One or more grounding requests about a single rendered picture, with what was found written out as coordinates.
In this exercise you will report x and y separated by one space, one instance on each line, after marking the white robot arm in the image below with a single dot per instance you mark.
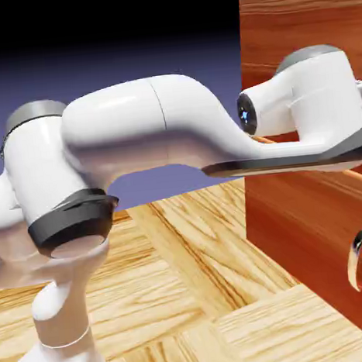
131 117

